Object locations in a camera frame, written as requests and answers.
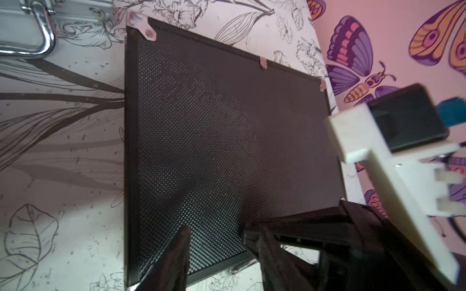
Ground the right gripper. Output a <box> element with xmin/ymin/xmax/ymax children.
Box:
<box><xmin>244</xmin><ymin>201</ymin><xmax>466</xmax><ymax>291</ymax></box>

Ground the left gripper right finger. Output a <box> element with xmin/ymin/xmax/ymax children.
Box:
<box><xmin>243</xmin><ymin>226</ymin><xmax>316</xmax><ymax>291</ymax></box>

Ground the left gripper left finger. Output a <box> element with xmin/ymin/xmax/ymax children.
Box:
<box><xmin>136</xmin><ymin>226</ymin><xmax>191</xmax><ymax>291</ymax></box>

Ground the black poker case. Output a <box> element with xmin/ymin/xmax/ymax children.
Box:
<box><xmin>125</xmin><ymin>10</ymin><xmax>345</xmax><ymax>287</ymax></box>

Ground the small silver poker case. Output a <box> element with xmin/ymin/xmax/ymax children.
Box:
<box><xmin>1</xmin><ymin>1</ymin><xmax>113</xmax><ymax>59</ymax></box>

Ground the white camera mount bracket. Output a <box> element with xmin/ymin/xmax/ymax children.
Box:
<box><xmin>325</xmin><ymin>84</ymin><xmax>466</xmax><ymax>283</ymax></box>

